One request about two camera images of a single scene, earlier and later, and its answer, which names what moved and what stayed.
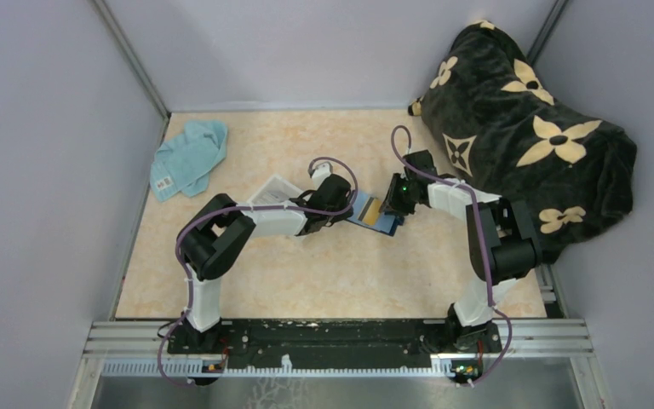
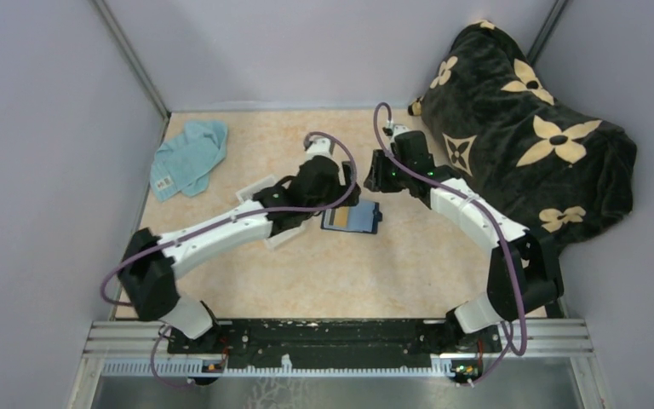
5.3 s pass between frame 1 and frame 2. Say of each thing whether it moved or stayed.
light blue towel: stayed
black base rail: stayed
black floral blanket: stayed
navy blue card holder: moved
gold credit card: moved
